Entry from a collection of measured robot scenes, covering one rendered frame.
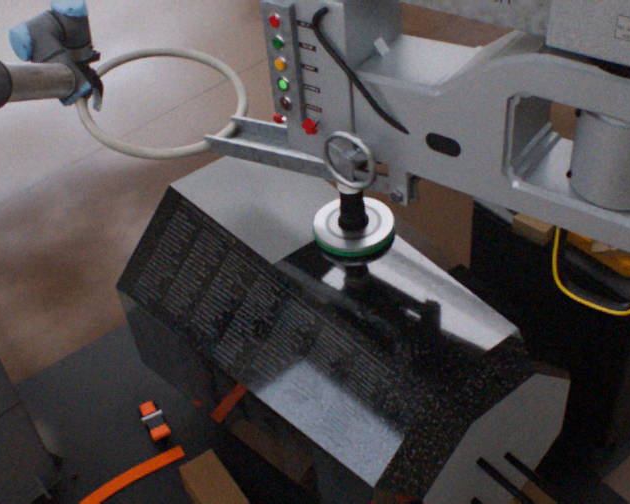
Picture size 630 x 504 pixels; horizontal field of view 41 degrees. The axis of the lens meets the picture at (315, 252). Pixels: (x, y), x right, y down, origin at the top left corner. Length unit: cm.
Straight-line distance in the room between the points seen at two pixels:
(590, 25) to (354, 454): 107
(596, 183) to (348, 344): 71
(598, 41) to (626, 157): 24
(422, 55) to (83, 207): 246
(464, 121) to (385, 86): 19
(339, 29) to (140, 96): 304
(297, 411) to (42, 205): 230
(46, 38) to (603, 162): 141
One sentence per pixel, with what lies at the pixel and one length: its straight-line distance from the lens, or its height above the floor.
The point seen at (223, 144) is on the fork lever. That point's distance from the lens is 231.
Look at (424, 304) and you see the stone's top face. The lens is 204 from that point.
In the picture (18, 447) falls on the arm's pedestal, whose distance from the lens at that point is 278.
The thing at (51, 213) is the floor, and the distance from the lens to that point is 403.
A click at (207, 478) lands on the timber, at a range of 268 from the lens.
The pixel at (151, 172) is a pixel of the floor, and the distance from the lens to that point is 411.
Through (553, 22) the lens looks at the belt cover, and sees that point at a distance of 148.
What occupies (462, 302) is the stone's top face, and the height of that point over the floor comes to 87.
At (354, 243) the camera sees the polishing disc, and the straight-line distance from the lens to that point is 216.
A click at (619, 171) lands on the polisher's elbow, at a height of 139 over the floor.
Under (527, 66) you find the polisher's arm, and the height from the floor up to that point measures 155.
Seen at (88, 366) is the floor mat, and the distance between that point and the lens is 325.
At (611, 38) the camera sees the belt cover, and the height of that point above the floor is 166.
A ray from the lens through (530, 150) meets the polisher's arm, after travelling 177.
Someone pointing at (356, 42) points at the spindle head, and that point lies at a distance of 180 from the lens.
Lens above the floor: 234
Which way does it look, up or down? 42 degrees down
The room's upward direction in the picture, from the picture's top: 7 degrees counter-clockwise
